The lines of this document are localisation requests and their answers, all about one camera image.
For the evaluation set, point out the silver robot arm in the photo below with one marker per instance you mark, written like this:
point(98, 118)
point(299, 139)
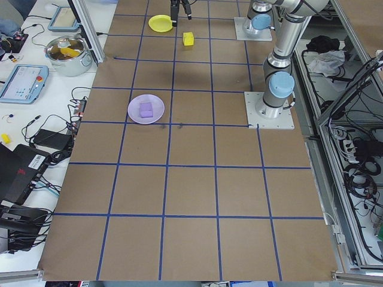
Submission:
point(261, 22)
point(284, 45)

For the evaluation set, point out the black electronics board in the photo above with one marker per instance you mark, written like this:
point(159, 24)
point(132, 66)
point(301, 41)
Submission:
point(16, 42)

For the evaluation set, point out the purple plate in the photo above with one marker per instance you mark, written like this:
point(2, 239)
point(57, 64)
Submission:
point(157, 104)

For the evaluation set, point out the teach pendant with dark screen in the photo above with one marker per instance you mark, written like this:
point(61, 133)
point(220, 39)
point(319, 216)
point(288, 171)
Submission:
point(63, 19)

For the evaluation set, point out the black power brick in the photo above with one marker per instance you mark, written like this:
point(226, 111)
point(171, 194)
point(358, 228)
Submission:
point(51, 139)

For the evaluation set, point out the small yellow object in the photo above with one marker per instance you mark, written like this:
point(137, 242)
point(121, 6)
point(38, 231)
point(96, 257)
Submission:
point(6, 138)

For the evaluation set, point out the teach pendant with lit screen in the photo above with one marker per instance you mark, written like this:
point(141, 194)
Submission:
point(21, 85)

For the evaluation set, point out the yellow piece inside pot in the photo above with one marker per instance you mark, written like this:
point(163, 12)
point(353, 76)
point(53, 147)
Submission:
point(70, 52)

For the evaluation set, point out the glass pot lid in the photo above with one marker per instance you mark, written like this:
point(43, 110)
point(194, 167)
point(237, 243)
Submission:
point(58, 44)

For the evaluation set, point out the steel cooking pot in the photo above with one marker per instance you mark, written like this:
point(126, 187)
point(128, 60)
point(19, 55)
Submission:
point(71, 68)

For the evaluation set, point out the V-shaped metal bar frame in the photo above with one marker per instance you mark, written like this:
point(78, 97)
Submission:
point(347, 91)

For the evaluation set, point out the white crumpled cloth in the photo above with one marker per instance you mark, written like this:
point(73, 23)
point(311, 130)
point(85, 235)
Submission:
point(326, 62)

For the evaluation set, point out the aluminium profile bar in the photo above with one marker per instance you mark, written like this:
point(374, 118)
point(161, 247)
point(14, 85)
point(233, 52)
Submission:
point(357, 275)
point(21, 274)

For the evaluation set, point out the blue cloth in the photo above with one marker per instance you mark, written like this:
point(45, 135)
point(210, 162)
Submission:
point(7, 27)

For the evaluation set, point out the slim hub with red plugs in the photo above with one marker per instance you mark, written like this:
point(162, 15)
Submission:
point(78, 112)

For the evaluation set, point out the black cloth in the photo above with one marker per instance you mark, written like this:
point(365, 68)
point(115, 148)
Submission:
point(323, 43)

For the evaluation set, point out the yellow foam block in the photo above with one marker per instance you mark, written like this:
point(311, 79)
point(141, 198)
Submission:
point(188, 39)

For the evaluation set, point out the aluminium profile post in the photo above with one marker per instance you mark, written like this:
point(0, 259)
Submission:
point(89, 33)

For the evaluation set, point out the yellow plate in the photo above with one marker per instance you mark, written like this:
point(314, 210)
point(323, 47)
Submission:
point(158, 23)

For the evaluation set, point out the grey metal bracket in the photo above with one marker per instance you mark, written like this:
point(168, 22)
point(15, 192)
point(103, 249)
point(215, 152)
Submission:
point(336, 233)

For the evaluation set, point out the white power strip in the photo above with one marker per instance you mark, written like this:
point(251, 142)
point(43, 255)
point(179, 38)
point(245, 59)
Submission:
point(348, 148)

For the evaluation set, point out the purple foam block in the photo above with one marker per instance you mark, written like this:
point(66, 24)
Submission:
point(146, 110)

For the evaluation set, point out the black flat device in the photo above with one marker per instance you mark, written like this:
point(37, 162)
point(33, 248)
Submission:
point(21, 222)

